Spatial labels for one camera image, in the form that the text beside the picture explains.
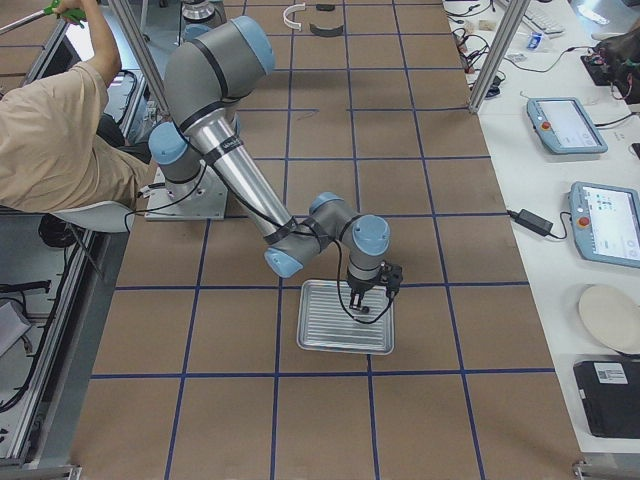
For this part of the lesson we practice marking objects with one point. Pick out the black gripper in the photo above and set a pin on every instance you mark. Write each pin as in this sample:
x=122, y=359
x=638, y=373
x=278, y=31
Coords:
x=360, y=286

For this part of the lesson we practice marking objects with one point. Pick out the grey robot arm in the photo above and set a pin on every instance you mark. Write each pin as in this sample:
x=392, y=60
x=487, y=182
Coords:
x=204, y=79

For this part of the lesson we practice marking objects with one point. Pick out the black power adapter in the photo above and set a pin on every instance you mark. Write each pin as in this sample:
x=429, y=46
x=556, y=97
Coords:
x=531, y=221

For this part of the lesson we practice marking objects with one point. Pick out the beige round plate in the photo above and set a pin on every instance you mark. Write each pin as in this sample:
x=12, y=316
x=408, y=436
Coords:
x=611, y=317

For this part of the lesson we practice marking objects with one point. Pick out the lower teach pendant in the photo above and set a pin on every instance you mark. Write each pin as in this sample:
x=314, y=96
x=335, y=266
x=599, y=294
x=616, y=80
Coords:
x=605, y=223

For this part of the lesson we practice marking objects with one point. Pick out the teach pendant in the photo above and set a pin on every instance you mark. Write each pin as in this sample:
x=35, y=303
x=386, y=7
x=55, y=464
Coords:
x=605, y=223
x=564, y=127

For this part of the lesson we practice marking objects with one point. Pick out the dark curved brake shoe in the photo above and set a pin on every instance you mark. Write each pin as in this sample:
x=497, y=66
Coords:
x=326, y=32

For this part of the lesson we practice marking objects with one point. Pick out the upper teach pendant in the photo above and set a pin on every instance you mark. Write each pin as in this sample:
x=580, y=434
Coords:
x=564, y=127

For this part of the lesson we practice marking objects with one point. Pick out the black laptop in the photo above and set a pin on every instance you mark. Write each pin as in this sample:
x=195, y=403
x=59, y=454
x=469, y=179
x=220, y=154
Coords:
x=609, y=391

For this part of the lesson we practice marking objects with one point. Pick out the white curved part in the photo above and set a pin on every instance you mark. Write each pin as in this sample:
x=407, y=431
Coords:
x=289, y=13

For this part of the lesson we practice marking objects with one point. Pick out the person in beige shirt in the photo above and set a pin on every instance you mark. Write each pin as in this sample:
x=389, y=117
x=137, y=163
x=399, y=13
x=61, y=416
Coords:
x=57, y=151

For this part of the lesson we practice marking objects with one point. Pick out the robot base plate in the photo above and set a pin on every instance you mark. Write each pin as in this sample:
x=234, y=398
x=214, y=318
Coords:
x=204, y=197

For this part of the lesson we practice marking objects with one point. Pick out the aluminium frame post right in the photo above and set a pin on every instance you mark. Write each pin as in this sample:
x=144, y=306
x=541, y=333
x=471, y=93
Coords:
x=505, y=32

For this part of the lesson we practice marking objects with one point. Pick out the aluminium frame post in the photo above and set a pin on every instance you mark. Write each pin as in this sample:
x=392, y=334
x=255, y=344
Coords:
x=142, y=54
x=505, y=32

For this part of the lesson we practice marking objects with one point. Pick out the aluminium frame post left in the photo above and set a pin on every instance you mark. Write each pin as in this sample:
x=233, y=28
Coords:
x=142, y=54

